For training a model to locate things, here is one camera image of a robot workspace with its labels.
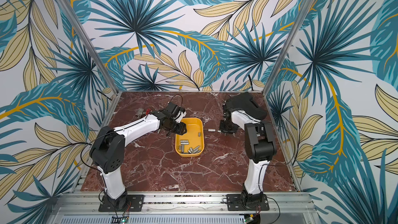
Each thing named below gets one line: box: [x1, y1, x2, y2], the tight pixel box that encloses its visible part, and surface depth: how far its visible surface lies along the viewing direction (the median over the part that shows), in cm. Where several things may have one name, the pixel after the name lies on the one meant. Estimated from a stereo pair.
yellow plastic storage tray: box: [174, 117, 205, 158], surface depth 94 cm
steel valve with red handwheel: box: [135, 107, 153, 119], surface depth 105 cm
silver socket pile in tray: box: [178, 139, 202, 154], surface depth 92 cm
